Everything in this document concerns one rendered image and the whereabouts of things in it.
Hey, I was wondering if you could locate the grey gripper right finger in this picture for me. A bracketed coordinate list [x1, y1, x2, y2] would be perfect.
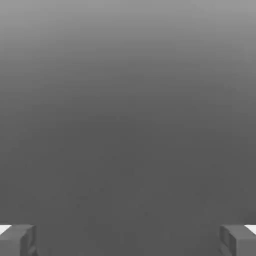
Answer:
[218, 224, 256, 256]

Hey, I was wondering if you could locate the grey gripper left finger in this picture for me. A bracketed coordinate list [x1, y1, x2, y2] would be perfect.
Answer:
[0, 224, 39, 256]

